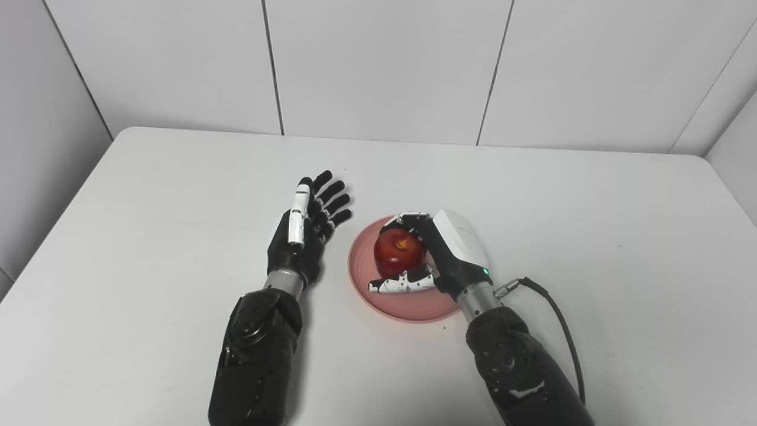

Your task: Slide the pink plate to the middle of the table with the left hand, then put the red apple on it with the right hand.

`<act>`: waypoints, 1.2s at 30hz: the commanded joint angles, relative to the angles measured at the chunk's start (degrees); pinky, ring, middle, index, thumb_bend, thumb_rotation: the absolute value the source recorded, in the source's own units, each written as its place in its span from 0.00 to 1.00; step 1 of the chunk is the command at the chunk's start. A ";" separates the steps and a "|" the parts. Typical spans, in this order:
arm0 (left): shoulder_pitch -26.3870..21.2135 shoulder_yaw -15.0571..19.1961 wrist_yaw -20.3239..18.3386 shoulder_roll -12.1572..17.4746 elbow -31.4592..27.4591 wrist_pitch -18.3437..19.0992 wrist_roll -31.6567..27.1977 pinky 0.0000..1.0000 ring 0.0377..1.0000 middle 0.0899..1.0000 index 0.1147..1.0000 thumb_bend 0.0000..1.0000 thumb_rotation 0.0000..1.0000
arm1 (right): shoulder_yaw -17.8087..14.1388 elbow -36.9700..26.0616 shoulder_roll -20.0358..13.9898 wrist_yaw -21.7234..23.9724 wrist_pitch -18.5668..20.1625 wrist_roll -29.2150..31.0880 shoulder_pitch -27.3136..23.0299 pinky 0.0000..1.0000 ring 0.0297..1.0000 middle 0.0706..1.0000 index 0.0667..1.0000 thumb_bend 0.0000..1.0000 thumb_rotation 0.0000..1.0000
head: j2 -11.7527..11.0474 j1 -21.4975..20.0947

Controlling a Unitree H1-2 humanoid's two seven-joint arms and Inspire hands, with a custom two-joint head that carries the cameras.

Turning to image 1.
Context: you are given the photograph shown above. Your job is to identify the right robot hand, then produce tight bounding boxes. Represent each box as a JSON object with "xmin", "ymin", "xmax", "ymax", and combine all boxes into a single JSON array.
[{"xmin": 368, "ymin": 209, "xmax": 493, "ymax": 304}]

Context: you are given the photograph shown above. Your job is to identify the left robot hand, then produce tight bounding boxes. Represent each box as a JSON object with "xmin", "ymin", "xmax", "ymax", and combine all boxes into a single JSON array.
[{"xmin": 267, "ymin": 170, "xmax": 353, "ymax": 291}]

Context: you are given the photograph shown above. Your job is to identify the red apple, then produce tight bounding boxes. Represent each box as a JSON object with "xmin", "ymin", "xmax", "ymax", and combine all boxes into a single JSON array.
[{"xmin": 373, "ymin": 229, "xmax": 427, "ymax": 280}]

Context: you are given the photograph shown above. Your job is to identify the pink plate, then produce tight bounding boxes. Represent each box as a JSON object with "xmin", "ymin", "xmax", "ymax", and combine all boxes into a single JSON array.
[{"xmin": 348, "ymin": 214, "xmax": 462, "ymax": 324}]

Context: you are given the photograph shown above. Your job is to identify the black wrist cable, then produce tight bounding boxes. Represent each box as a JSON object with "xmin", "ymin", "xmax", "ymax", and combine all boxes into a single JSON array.
[{"xmin": 494, "ymin": 277, "xmax": 587, "ymax": 406}]

